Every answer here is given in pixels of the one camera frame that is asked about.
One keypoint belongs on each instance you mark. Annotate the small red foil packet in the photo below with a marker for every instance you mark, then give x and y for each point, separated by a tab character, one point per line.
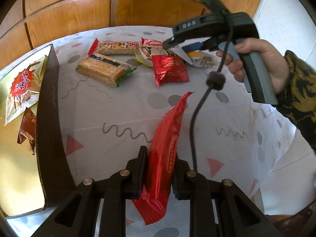
169	69

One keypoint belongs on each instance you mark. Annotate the white patterned tablecloth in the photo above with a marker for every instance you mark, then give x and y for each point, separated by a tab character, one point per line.
103	127

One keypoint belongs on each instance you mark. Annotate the red white cake packet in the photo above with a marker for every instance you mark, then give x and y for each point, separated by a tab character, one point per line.
24	89

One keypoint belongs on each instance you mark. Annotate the camouflage sleeve forearm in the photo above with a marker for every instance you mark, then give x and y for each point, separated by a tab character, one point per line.
297	101

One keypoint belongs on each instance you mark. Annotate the shiny red snack packet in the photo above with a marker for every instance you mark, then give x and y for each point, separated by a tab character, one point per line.
153	201

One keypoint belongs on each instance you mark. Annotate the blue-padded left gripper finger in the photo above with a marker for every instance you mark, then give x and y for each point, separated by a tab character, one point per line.
192	47

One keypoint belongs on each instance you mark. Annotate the long red cracker packet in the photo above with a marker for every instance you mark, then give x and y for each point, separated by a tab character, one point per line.
113	48

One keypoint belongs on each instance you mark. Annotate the red white candy packet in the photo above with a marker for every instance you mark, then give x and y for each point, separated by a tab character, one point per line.
151	47

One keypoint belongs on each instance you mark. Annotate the green-edged biscuit packet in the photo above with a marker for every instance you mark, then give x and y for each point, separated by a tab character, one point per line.
105	69

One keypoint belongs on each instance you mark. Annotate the gold metal tin tray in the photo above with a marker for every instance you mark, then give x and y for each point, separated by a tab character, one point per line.
31	183

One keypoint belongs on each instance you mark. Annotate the person's right hand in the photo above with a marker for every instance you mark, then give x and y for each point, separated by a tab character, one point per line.
276	64

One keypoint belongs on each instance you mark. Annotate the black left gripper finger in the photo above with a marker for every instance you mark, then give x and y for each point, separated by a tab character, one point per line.
102	201
182	41

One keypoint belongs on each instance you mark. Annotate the yellow white snack packet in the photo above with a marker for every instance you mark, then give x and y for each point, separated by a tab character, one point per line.
196	59

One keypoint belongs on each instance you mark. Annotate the dark brown snack packet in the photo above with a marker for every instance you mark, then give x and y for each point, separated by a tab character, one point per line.
27	129

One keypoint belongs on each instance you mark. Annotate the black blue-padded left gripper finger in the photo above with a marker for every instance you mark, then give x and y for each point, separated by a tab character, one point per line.
218	208

